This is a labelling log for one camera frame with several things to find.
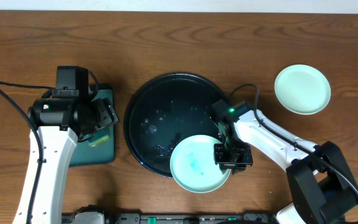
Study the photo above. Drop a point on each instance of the dark green rectangular tray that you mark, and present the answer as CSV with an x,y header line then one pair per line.
x,y
84,155

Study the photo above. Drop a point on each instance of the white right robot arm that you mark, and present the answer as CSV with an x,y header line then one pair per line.
x,y
321,183

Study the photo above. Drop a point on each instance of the round black tray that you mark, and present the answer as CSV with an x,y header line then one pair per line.
x,y
166,110

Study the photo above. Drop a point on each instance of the green yellow sponge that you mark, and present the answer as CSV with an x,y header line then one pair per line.
x,y
99,137

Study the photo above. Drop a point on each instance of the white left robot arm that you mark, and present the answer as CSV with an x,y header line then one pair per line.
x,y
67,133

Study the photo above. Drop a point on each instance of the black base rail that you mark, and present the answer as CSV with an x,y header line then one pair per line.
x,y
135,218

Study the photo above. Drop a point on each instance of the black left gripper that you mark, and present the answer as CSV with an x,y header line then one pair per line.
x,y
109,112

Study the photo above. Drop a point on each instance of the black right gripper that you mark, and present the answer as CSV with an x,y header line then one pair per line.
x,y
236,165

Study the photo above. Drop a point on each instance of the mint green plate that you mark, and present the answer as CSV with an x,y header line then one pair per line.
x,y
302,89
193,166

